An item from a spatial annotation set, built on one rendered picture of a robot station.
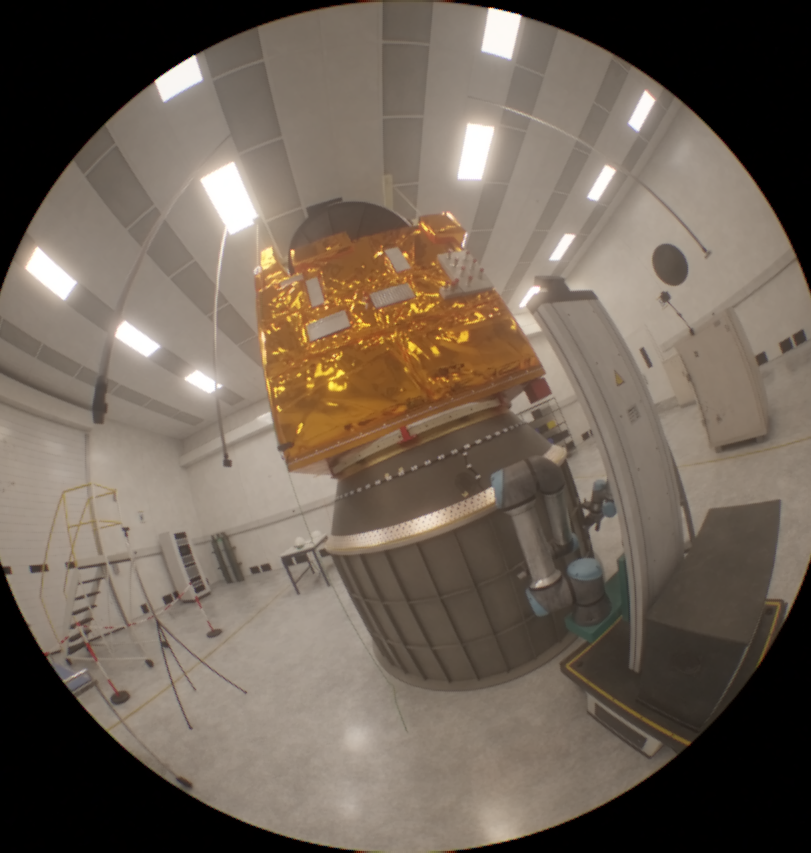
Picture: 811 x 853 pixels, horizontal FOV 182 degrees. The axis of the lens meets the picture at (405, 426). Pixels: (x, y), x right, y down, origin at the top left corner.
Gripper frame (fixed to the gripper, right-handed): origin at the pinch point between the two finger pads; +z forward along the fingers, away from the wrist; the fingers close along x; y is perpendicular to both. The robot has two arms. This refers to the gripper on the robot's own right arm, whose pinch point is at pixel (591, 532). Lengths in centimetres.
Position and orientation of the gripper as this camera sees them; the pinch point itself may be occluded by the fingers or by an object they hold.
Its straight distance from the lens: 158.3
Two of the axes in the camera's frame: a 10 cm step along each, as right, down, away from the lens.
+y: 3.0, 1.2, -9.5
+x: 9.4, -1.8, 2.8
